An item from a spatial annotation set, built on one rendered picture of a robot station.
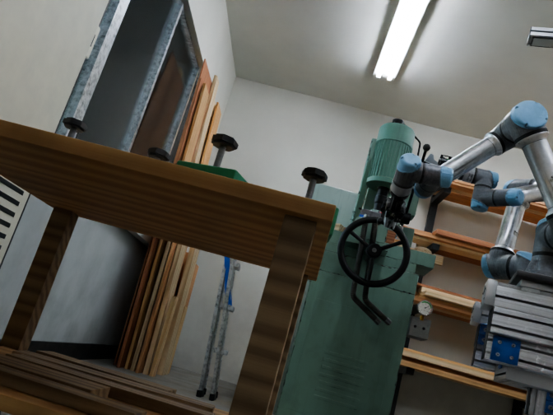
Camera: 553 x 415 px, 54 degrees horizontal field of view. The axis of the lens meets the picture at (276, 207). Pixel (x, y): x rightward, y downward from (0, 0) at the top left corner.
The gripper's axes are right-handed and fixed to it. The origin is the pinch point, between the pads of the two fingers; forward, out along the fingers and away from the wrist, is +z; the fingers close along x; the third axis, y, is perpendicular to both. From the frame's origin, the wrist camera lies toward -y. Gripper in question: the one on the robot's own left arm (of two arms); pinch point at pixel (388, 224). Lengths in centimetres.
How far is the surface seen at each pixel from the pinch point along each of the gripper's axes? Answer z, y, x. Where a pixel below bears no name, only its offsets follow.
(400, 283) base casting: 29.2, 3.5, 12.2
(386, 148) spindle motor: 6, -55, -6
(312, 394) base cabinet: 56, 49, -13
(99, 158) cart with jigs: -103, 106, -51
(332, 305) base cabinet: 37.3, 17.9, -13.1
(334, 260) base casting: 28.0, 1.3, -17.0
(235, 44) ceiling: 84, -254, -144
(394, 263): 25.4, -3.2, 8.1
